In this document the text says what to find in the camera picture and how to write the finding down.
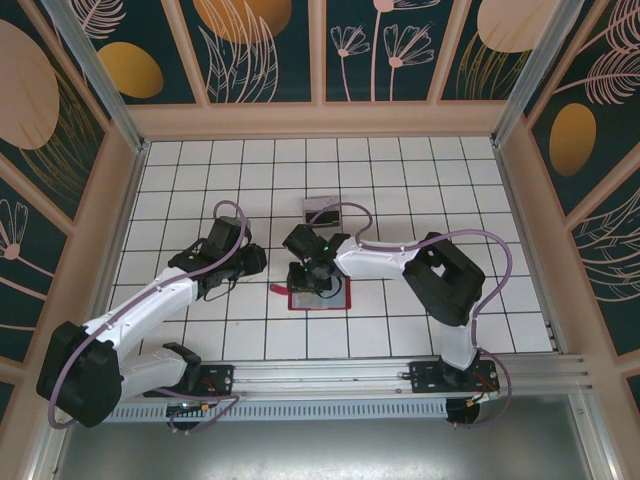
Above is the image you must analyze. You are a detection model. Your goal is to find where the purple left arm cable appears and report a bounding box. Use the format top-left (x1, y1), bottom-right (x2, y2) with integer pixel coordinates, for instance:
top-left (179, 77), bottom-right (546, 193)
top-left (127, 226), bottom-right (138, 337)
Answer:
top-left (48, 200), bottom-right (251, 436)

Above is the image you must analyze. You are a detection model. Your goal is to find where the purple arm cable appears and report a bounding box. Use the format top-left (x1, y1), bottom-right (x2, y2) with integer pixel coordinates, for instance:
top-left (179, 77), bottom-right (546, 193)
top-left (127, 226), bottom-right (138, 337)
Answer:
top-left (304, 202), bottom-right (515, 429)
top-left (48, 200), bottom-right (251, 436)

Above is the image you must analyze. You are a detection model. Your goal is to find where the red leather card holder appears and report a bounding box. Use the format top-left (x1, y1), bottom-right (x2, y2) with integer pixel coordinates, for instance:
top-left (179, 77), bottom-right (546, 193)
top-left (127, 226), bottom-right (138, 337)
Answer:
top-left (269, 277), bottom-right (354, 312)

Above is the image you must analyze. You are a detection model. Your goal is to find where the grey metal sheet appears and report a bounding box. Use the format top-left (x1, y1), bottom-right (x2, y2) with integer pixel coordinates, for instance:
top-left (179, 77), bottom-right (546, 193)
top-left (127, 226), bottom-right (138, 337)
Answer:
top-left (49, 419), bottom-right (601, 480)

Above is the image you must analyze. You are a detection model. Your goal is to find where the aluminium frame post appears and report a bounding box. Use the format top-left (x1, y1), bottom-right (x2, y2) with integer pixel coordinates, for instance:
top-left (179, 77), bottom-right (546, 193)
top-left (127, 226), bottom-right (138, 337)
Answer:
top-left (42, 0), bottom-right (151, 154)
top-left (489, 0), bottom-right (596, 146)

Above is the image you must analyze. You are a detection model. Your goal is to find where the aluminium mounting rail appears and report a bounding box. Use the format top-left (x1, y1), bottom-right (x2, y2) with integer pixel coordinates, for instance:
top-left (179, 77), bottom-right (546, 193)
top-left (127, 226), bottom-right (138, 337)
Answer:
top-left (47, 353), bottom-right (594, 401)

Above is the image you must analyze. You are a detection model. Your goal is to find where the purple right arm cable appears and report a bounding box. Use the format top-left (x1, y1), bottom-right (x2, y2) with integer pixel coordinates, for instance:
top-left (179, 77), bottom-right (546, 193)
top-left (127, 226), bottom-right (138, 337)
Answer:
top-left (304, 202), bottom-right (515, 429)

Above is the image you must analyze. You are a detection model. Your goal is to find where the perforated grey cable duct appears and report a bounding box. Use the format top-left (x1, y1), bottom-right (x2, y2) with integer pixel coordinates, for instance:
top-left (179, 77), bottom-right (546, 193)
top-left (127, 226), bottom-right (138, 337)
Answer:
top-left (107, 398), bottom-right (449, 422)

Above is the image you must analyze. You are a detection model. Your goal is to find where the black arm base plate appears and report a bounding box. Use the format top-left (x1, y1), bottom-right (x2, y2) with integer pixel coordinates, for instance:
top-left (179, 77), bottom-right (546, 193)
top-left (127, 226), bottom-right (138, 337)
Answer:
top-left (409, 359), bottom-right (500, 394)
top-left (143, 364), bottom-right (235, 399)

